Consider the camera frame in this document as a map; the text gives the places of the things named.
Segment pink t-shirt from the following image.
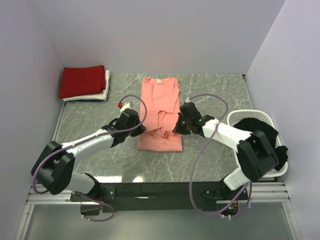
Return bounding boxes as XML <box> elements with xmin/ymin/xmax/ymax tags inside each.
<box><xmin>137</xmin><ymin>76</ymin><xmax>183</xmax><ymax>152</ymax></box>

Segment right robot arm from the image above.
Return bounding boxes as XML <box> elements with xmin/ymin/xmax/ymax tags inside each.
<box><xmin>173</xmin><ymin>102</ymin><xmax>279</xmax><ymax>200</ymax></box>

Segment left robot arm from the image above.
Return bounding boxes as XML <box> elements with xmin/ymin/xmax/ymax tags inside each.
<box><xmin>31</xmin><ymin>108</ymin><xmax>146</xmax><ymax>201</ymax></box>

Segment folded white t-shirt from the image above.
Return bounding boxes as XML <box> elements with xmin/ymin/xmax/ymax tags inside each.
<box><xmin>62</xmin><ymin>70</ymin><xmax>111</xmax><ymax>102</ymax></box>

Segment folded blue t-shirt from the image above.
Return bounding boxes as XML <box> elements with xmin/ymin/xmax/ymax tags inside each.
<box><xmin>78</xmin><ymin>99</ymin><xmax>104</xmax><ymax>103</ymax></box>

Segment black t-shirt in basket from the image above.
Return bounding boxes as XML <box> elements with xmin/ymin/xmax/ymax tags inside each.
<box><xmin>234</xmin><ymin>117</ymin><xmax>288</xmax><ymax>171</ymax></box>

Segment folded red t-shirt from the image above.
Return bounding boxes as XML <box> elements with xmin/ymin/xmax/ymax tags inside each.
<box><xmin>59</xmin><ymin>65</ymin><xmax>106</xmax><ymax>99</ymax></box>

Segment black base beam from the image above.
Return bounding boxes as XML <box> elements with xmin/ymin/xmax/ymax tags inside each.
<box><xmin>69</xmin><ymin>181</ymin><xmax>250</xmax><ymax>216</ymax></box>

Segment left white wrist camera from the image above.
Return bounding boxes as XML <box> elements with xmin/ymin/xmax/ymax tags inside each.
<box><xmin>117</xmin><ymin>101</ymin><xmax>133</xmax><ymax>113</ymax></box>

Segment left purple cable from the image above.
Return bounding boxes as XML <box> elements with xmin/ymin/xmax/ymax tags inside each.
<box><xmin>31</xmin><ymin>94</ymin><xmax>148</xmax><ymax>223</ymax></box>

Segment purple cable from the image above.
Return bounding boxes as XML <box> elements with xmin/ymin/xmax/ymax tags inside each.
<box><xmin>188</xmin><ymin>93</ymin><xmax>253</xmax><ymax>218</ymax></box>
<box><xmin>31</xmin><ymin>94</ymin><xmax>148</xmax><ymax>223</ymax></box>

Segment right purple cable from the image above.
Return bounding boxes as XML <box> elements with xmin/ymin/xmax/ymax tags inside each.
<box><xmin>188</xmin><ymin>93</ymin><xmax>253</xmax><ymax>218</ymax></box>

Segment aluminium frame rail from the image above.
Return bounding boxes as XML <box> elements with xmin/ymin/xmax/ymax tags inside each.
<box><xmin>13</xmin><ymin>183</ymin><xmax>73</xmax><ymax>240</ymax></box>

